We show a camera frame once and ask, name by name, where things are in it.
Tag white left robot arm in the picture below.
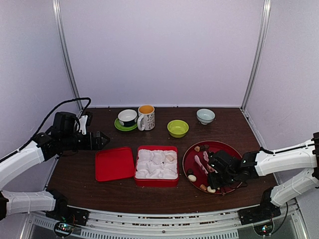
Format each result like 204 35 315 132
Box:
0 112 110 221

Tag light brown chocolate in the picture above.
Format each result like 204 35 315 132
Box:
165 155 175 162

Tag red tin box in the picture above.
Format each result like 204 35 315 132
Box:
134 145 179 187

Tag pale blue ceramic bowl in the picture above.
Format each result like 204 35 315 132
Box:
196 109 215 125

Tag right aluminium frame post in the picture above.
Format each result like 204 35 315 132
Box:
241 0 272 112

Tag tan caramel chocolate front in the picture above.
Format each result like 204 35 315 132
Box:
200 184 207 191

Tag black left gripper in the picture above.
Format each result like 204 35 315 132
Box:
60 130 110 150

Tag green saucer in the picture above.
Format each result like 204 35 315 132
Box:
114 116 139 131

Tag white spiral chocolate front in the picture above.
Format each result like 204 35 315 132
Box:
207 186 216 193

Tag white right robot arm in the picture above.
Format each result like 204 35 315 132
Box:
207 132 319 220

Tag lime green bowl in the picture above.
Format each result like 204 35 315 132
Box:
167 119 189 138

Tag left aluminium frame post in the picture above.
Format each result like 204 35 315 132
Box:
52 0 80 98

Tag aluminium frame post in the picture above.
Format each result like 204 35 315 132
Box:
52 0 80 98
241 0 272 112

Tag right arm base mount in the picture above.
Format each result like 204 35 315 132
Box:
238 206 281 237

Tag red tin lid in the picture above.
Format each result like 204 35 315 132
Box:
95 147 135 182

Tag white spiral chocolate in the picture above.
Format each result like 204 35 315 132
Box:
188 174 197 182
207 186 216 193

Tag white dark-banded cup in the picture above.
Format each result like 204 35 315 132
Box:
117 109 138 127

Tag aluminium front rail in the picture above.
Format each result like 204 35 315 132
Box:
24 196 300 239

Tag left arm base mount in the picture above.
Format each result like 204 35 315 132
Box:
45 207 89 238

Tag white spiral chocolate left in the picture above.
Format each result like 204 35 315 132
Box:
188 174 197 182

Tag pink tongs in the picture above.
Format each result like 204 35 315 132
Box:
194 150 215 175

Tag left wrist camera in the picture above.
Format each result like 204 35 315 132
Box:
77 112 93 135

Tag patterned mug yellow inside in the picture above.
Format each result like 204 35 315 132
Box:
137 105 155 131

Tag round red tray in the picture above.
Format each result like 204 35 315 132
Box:
182 140 242 196

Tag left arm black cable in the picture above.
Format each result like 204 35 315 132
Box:
14 97 91 150

